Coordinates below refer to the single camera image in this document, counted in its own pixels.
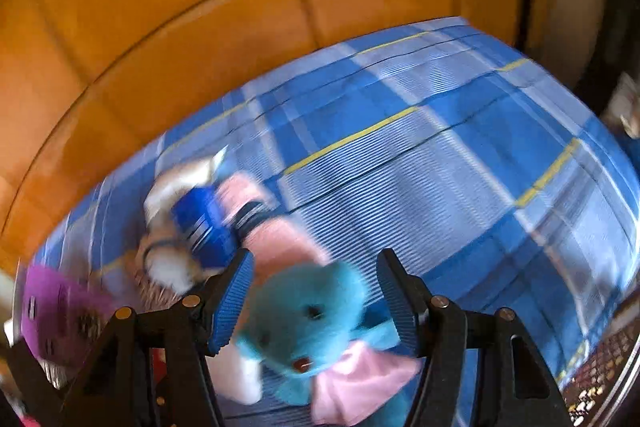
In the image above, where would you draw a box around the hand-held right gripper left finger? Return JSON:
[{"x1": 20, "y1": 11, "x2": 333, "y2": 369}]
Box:
[{"x1": 62, "y1": 248, "x2": 256, "y2": 427}]

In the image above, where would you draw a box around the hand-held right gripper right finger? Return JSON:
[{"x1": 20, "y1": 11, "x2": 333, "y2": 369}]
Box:
[{"x1": 376, "y1": 248, "x2": 571, "y2": 427}]

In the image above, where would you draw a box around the teal plush bear pink dress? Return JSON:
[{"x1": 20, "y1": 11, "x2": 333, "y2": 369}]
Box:
[{"x1": 207, "y1": 259, "x2": 426, "y2": 427}]

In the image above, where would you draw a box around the blue packet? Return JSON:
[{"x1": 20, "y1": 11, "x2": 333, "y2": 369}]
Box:
[{"x1": 170, "y1": 186, "x2": 239, "y2": 271}]

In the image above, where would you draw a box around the white and beige pouch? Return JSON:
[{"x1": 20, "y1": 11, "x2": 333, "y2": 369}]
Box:
[{"x1": 135, "y1": 146, "x2": 231, "y2": 294}]

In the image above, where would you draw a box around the pink rolled towel dark band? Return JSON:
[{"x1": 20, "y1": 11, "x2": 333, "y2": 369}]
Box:
[{"x1": 212, "y1": 172, "x2": 332, "y2": 278}]

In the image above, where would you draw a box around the blue plaid bed sheet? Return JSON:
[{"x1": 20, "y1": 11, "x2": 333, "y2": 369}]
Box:
[{"x1": 15, "y1": 17, "x2": 637, "y2": 427}]

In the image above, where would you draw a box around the purple printed box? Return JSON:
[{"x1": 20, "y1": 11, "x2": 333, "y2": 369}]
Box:
[{"x1": 20, "y1": 264, "x2": 122, "y2": 366}]

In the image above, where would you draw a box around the dark patterned mat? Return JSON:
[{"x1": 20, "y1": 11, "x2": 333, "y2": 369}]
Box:
[{"x1": 559, "y1": 294, "x2": 640, "y2": 427}]

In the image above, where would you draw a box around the wooden panelled headboard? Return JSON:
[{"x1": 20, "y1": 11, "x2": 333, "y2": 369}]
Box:
[{"x1": 0, "y1": 0, "x2": 556, "y2": 264}]

